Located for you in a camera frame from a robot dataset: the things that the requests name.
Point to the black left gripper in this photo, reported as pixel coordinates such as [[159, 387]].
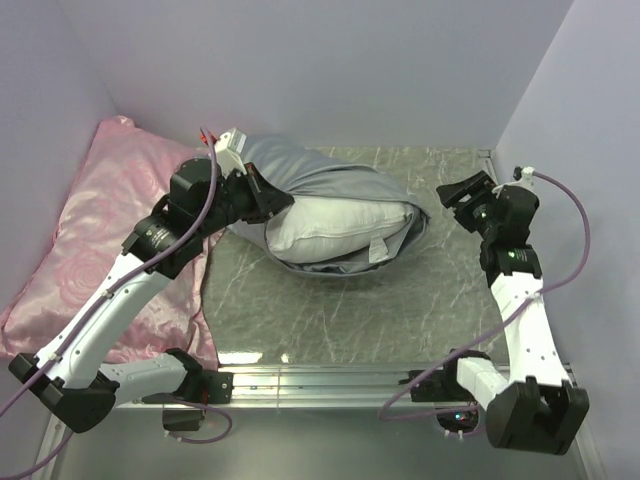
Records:
[[267, 199]]

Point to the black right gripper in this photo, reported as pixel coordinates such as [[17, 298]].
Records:
[[478, 186]]

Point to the grey pillowcase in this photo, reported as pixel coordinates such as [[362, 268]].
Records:
[[300, 171]]

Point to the white pillow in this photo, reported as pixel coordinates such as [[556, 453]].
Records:
[[317, 229]]

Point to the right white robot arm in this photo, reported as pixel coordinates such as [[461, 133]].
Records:
[[535, 407]]

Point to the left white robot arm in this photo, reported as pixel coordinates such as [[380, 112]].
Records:
[[70, 375]]

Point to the pink floral pillow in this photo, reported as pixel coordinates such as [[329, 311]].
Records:
[[126, 171]]

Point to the right controller board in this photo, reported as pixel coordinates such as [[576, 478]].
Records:
[[460, 422]]

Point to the left black controller box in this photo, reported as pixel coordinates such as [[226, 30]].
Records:
[[182, 420]]

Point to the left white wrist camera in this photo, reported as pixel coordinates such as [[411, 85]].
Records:
[[228, 148]]

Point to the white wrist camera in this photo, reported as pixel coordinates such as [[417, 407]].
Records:
[[228, 148], [523, 177]]

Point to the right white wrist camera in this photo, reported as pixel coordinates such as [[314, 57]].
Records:
[[523, 177]]

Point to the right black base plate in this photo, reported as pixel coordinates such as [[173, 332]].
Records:
[[440, 386]]

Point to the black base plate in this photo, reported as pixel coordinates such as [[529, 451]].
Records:
[[210, 387], [440, 386]]

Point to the aluminium mounting rail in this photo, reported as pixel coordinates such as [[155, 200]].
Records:
[[291, 386]]

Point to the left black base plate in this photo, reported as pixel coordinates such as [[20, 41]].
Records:
[[210, 387]]

